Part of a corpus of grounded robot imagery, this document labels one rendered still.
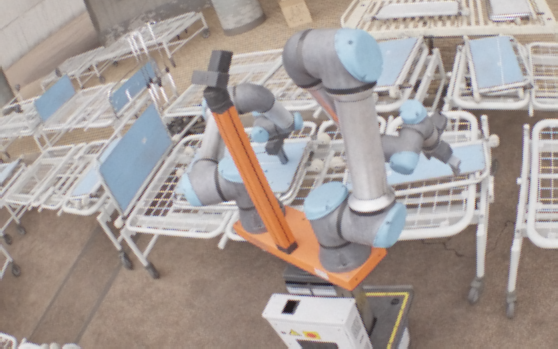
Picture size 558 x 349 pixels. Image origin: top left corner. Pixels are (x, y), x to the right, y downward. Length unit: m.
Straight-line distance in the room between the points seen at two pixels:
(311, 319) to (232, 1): 5.38
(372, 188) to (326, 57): 0.31
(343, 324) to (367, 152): 0.63
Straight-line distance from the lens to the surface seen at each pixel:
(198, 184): 1.57
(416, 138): 1.32
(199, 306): 2.84
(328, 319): 1.54
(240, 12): 6.56
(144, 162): 3.09
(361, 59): 1.00
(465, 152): 2.29
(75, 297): 3.61
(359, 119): 1.06
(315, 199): 1.27
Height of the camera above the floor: 1.90
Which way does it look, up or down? 32 degrees down
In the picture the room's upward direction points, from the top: 22 degrees counter-clockwise
